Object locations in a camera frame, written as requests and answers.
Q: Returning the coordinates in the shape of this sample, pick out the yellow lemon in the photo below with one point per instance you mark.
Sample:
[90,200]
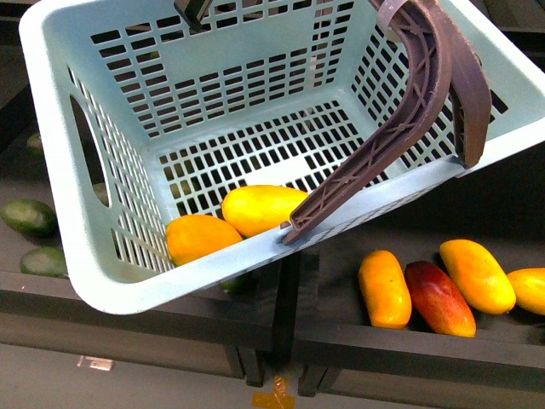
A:
[191,237]

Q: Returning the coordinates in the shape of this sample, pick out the light blue plastic basket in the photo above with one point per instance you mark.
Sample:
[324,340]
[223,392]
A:
[143,120]

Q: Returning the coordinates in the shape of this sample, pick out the red mango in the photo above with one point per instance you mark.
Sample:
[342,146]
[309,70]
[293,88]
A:
[438,301]

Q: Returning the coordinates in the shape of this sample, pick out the yellow mango at edge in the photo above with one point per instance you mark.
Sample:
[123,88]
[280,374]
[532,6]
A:
[528,286]

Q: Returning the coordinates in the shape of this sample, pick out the dark wooden display cabinet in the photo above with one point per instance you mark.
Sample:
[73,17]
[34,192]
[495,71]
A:
[209,332]

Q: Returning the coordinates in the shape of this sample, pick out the orange floor tape marker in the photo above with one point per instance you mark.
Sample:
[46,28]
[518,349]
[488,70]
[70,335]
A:
[278,398]

